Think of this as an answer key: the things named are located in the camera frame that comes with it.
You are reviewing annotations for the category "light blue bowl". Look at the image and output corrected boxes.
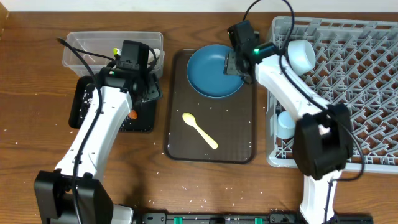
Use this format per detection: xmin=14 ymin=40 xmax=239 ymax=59
xmin=287 ymin=40 xmax=316 ymax=76

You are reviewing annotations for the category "clear plastic waste bin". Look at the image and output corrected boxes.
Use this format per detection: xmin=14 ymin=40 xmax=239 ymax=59
xmin=66 ymin=31 xmax=165 ymax=78

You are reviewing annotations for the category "white paper napkin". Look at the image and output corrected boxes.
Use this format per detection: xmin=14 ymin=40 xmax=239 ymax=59
xmin=148 ymin=48 xmax=160 ymax=66

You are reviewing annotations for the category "white rice pile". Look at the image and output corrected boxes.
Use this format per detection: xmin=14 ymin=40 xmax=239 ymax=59
xmin=80 ymin=88 xmax=93 ymax=119

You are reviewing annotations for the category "black rectangular tray bin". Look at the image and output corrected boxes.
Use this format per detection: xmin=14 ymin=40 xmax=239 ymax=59
xmin=68 ymin=76 xmax=157 ymax=133

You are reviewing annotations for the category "pink cup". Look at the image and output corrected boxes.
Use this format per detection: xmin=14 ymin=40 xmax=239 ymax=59
xmin=318 ymin=124 xmax=330 ymax=136

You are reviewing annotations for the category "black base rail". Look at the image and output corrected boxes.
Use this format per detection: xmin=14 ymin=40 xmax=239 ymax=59
xmin=132 ymin=205 xmax=374 ymax=224

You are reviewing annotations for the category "silver green snack wrapper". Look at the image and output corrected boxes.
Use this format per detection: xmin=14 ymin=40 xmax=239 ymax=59
xmin=113 ymin=48 xmax=121 ymax=58

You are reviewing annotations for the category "brown serving tray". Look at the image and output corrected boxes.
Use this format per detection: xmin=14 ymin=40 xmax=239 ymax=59
xmin=164 ymin=49 xmax=256 ymax=164

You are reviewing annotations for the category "orange carrot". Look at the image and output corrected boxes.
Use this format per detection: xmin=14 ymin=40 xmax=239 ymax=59
xmin=128 ymin=110 xmax=137 ymax=120

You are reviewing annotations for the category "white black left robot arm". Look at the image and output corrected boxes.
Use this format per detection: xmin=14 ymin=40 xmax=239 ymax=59
xmin=34 ymin=38 xmax=162 ymax=223

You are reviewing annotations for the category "light blue cup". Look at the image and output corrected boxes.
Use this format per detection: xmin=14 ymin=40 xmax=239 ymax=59
xmin=277 ymin=111 xmax=295 ymax=139

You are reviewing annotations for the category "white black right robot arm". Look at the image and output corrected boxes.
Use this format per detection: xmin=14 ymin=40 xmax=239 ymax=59
xmin=224 ymin=19 xmax=366 ymax=223

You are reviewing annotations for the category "grey dishwasher rack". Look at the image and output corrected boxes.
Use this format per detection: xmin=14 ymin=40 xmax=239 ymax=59
xmin=267 ymin=16 xmax=397 ymax=174

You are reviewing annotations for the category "dark blue plate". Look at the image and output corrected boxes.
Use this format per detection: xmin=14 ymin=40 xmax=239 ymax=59
xmin=187 ymin=44 xmax=243 ymax=98

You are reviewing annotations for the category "yellow plastic spoon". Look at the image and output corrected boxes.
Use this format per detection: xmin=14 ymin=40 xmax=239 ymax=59
xmin=182 ymin=113 xmax=218 ymax=149

